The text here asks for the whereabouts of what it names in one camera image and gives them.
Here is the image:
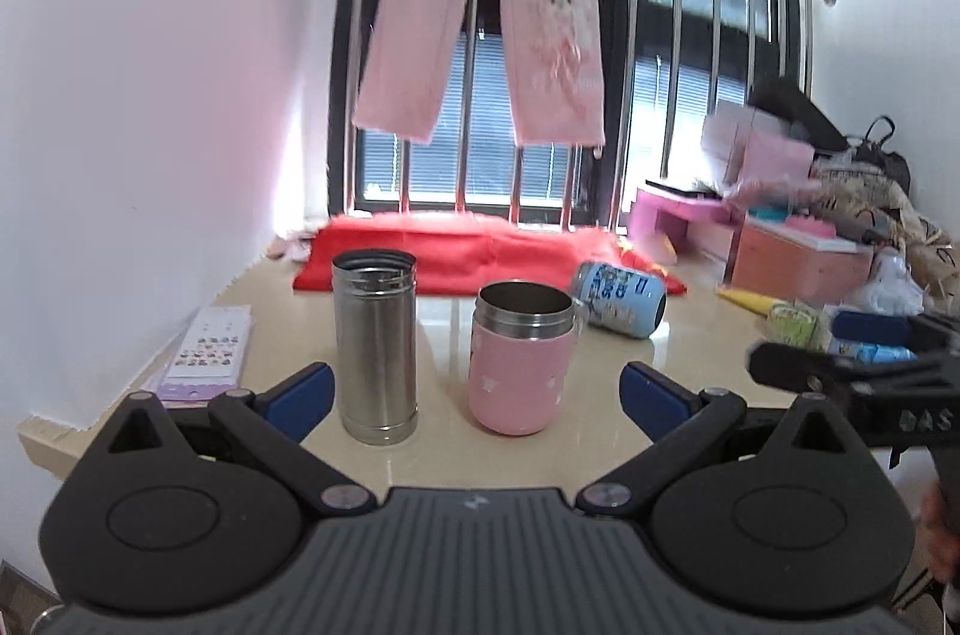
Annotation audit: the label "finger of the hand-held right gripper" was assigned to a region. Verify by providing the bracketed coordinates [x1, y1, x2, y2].
[831, 309, 960, 360]
[748, 341, 871, 394]

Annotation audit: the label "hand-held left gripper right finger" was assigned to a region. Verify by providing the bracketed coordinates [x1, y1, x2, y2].
[574, 361, 886, 520]

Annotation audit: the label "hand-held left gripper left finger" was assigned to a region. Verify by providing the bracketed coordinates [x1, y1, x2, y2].
[75, 363, 378, 520]

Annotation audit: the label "silver steel cup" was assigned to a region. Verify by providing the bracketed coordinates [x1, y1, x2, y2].
[331, 249, 419, 448]

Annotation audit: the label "pink cup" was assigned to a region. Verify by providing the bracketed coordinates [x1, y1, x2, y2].
[469, 281, 587, 436]

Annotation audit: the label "person's right hand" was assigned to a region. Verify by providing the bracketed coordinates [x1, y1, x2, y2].
[921, 483, 960, 587]

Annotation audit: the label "light blue bottle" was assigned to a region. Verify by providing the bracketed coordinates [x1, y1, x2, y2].
[828, 340, 917, 367]

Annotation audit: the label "green printed packet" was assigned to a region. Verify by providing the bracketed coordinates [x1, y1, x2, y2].
[767, 300, 829, 352]

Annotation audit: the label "white plastic bag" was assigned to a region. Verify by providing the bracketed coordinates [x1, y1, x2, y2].
[861, 248, 928, 318]

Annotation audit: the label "yellow packet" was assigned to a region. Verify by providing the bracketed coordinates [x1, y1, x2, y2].
[715, 285, 786, 319]

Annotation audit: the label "pink drawer box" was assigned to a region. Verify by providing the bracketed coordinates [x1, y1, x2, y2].
[730, 218, 875, 307]

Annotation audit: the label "beige patterned bag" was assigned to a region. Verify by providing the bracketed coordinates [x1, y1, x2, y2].
[808, 153, 960, 300]

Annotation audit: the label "sticker sheet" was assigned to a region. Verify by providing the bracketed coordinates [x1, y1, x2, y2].
[142, 303, 254, 407]

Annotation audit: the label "black handbag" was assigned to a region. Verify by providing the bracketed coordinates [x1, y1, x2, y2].
[846, 115, 912, 195]

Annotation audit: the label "pink stool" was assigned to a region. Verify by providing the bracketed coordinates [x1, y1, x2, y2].
[627, 185, 743, 265]

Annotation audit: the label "pink cardboard box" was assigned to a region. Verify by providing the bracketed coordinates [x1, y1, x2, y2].
[700, 105, 817, 190]

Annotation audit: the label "red cloth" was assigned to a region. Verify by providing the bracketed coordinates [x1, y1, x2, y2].
[291, 213, 688, 298]

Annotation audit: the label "black bag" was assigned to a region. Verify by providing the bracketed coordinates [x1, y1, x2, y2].
[748, 77, 850, 153]

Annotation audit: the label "steel window railing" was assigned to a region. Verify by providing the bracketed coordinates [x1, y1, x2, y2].
[316, 0, 839, 235]

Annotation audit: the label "pink pants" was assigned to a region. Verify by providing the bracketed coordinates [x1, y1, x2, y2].
[351, 0, 607, 150]

